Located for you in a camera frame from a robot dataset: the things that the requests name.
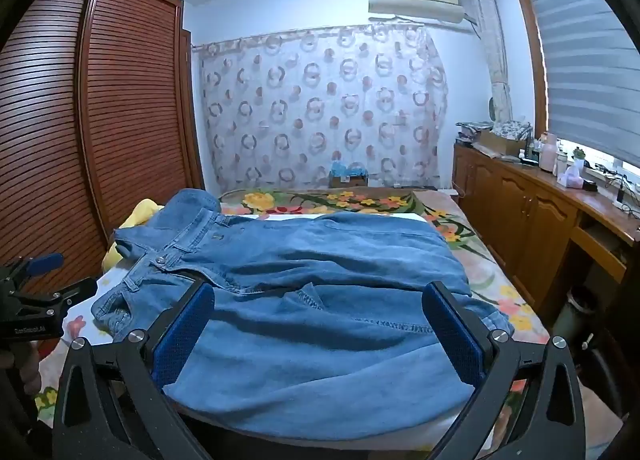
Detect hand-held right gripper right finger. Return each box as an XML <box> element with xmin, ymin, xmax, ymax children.
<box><xmin>421</xmin><ymin>281</ymin><xmax>586</xmax><ymax>460</ymax></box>

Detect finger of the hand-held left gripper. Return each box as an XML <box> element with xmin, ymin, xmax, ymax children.
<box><xmin>10</xmin><ymin>253</ymin><xmax>66</xmax><ymax>286</ymax></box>
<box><xmin>7</xmin><ymin>277</ymin><xmax>99</xmax><ymax>323</ymax></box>

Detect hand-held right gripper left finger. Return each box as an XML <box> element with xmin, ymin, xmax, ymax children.
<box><xmin>51</xmin><ymin>281</ymin><xmax>216</xmax><ymax>460</ymax></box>

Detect blue denim pants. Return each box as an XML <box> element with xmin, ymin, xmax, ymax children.
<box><xmin>91</xmin><ymin>188</ymin><xmax>514</xmax><ymax>438</ymax></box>

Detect person's left hand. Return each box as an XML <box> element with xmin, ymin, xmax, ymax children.
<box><xmin>0</xmin><ymin>340</ymin><xmax>42</xmax><ymax>397</ymax></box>

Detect white flower-print mattress pad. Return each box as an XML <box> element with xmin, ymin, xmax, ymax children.
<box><xmin>35</xmin><ymin>212</ymin><xmax>531</xmax><ymax>453</ymax></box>

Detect yellow plush toy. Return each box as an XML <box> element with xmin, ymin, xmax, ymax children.
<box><xmin>102</xmin><ymin>198</ymin><xmax>166</xmax><ymax>271</ymax></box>

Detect dark waste bin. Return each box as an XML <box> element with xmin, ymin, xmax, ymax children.
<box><xmin>547</xmin><ymin>285</ymin><xmax>601</xmax><ymax>341</ymax></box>

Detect wooden sideboard cabinet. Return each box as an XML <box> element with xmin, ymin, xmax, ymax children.
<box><xmin>453</xmin><ymin>140</ymin><xmax>640</xmax><ymax>321</ymax></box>

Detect brown louvered wooden wardrobe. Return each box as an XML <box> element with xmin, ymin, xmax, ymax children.
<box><xmin>0</xmin><ymin>0</ymin><xmax>206</xmax><ymax>301</ymax></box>

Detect small cardboard box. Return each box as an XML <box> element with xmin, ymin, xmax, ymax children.
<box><xmin>329</xmin><ymin>172</ymin><xmax>369</xmax><ymax>189</ymax></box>

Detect pink plastic bag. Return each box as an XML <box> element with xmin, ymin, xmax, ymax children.
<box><xmin>557</xmin><ymin>162</ymin><xmax>586</xmax><ymax>189</ymax></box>

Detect blue cloth bundle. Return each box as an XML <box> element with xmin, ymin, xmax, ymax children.
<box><xmin>330</xmin><ymin>160</ymin><xmax>366</xmax><ymax>178</ymax></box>

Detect open cardboard box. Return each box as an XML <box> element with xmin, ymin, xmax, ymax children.
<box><xmin>472</xmin><ymin>130</ymin><xmax>526</xmax><ymax>156</ymax></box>

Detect pink bottle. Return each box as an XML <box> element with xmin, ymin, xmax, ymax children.
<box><xmin>539</xmin><ymin>132</ymin><xmax>560</xmax><ymax>173</ymax></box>

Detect stack of papers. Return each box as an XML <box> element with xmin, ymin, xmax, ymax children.
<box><xmin>456</xmin><ymin>121</ymin><xmax>493</xmax><ymax>146</ymax></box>

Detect floral fabric bundle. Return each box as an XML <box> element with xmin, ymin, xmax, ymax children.
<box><xmin>492</xmin><ymin>120</ymin><xmax>533</xmax><ymax>141</ymax></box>

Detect beige lace curtain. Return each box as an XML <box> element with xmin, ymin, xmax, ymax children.
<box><xmin>465</xmin><ymin>0</ymin><xmax>513</xmax><ymax>123</ymax></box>

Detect grey striped window blind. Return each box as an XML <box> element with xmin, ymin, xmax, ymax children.
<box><xmin>525</xmin><ymin>0</ymin><xmax>640</xmax><ymax>168</ymax></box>

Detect ring-patterned sheer curtain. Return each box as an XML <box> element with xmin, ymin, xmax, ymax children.
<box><xmin>192</xmin><ymin>22</ymin><xmax>449</xmax><ymax>196</ymax></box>

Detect wooden window frame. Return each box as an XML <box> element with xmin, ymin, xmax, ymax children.
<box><xmin>510</xmin><ymin>0</ymin><xmax>551</xmax><ymax>141</ymax></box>

